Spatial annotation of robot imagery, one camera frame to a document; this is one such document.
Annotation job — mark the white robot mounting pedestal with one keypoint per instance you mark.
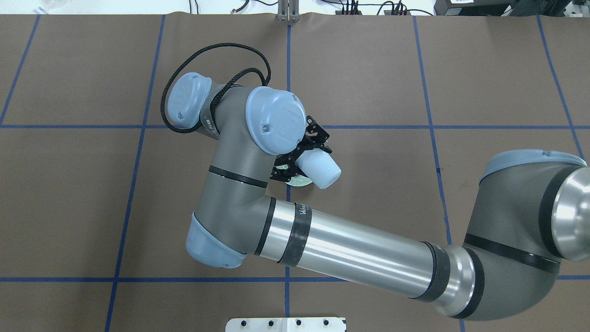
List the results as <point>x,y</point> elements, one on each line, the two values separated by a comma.
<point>287,324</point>

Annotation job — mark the mint green bowl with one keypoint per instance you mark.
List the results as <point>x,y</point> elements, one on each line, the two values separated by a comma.
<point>299,181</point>

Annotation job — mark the light blue plastic cup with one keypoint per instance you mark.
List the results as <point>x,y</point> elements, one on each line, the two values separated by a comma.
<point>319,167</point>

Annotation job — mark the aluminium frame post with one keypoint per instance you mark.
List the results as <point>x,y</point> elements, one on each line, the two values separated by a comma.
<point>288,11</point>

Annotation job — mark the brown paper table cover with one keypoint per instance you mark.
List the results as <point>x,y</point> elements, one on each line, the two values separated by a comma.
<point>96,194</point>

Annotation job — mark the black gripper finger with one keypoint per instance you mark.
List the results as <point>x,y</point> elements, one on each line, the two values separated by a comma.
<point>285,169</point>
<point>315,137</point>

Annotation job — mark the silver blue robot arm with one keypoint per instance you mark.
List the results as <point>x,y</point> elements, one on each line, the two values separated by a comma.
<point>531,212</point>

